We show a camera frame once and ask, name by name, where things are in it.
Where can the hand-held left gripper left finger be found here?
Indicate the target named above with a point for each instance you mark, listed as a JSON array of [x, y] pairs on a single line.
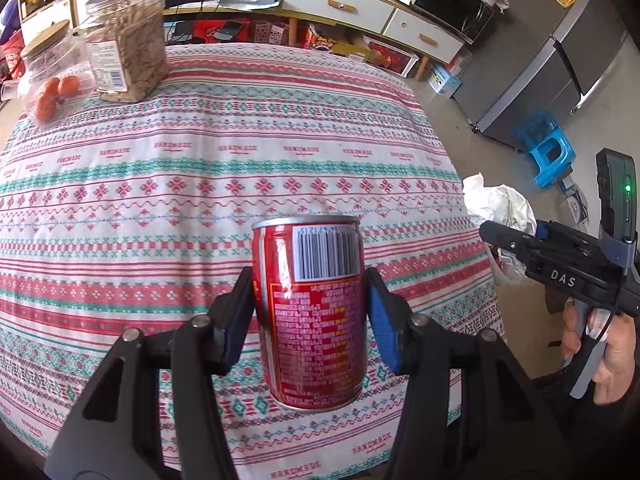
[[235, 330]]

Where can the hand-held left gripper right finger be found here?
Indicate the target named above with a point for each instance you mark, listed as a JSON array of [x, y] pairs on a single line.
[[382, 325]]

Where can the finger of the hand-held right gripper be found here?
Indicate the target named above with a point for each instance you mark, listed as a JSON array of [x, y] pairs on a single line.
[[542, 230], [505, 240]]

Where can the bin with white bag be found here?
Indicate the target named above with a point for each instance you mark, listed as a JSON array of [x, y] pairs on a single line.
[[500, 205]]

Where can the red can with barcode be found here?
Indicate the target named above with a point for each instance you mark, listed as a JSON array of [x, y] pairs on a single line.
[[310, 320]]

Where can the person's right hand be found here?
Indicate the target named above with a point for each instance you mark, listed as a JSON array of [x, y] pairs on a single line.
[[620, 360]]

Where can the small printed box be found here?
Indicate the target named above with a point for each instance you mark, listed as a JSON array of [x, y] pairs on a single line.
[[576, 205]]

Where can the cyan plastic stool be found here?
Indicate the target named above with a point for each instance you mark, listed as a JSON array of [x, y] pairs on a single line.
[[552, 157]]

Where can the grey refrigerator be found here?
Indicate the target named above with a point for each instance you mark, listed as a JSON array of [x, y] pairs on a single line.
[[530, 80]]

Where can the patterned tablecloth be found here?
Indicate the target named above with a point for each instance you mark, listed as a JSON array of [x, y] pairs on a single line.
[[150, 200]]

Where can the blue and white box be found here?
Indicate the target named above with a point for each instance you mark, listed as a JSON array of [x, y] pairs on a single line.
[[445, 79]]

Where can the black microwave oven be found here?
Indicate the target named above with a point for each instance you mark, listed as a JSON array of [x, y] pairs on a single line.
[[452, 2]]

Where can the clear plastic jar of nuts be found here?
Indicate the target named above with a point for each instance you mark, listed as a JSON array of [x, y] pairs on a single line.
[[135, 55]]

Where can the red tomato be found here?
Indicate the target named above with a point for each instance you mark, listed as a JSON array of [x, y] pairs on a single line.
[[49, 86], [44, 107], [68, 85]]

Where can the red bag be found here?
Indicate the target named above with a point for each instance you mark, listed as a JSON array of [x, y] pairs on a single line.
[[220, 32]]

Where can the white and wood cabinet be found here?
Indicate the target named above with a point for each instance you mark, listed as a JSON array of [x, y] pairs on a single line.
[[325, 2]]

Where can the clear plastic bag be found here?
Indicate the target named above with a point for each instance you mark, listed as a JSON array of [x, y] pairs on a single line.
[[30, 92]]

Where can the glass jar with cork lid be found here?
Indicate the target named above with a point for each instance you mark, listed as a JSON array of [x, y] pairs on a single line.
[[50, 52]]

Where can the purple cloth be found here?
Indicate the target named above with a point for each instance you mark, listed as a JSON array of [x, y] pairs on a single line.
[[10, 20]]

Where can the red box with white frame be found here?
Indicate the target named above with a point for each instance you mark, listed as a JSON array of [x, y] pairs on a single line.
[[395, 55]]

